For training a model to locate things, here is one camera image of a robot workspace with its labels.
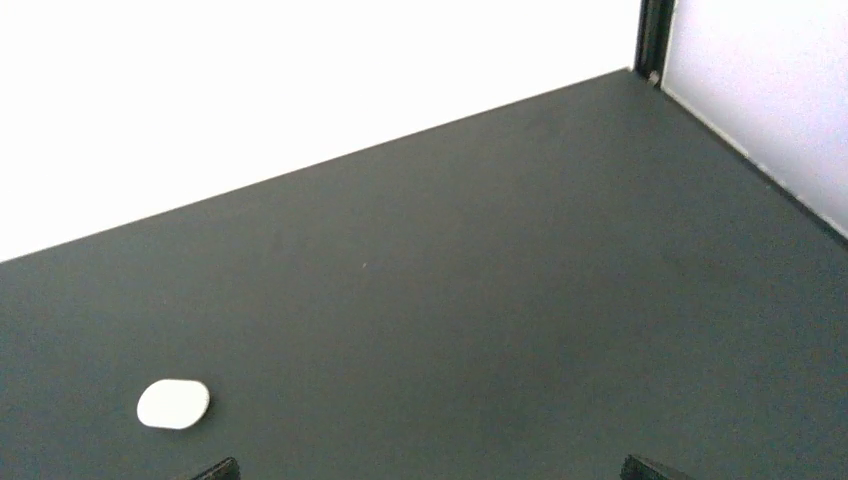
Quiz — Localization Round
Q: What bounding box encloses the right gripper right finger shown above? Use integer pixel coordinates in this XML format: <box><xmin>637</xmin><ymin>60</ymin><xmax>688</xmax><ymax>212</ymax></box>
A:
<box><xmin>619</xmin><ymin>455</ymin><xmax>694</xmax><ymax>480</ymax></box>

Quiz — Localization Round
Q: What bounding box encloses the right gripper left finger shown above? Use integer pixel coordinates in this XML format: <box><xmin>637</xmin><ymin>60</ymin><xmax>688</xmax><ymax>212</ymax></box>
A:
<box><xmin>179</xmin><ymin>457</ymin><xmax>240</xmax><ymax>480</ymax></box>

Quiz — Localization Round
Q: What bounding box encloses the white earbud charging case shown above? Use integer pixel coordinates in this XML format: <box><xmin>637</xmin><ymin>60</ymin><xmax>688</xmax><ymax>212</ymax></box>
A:
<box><xmin>136</xmin><ymin>379</ymin><xmax>211</xmax><ymax>430</ymax></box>

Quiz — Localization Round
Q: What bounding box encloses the black frame post right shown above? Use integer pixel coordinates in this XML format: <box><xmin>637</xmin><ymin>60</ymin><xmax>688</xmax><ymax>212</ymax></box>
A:
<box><xmin>633</xmin><ymin>0</ymin><xmax>677</xmax><ymax>88</ymax></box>

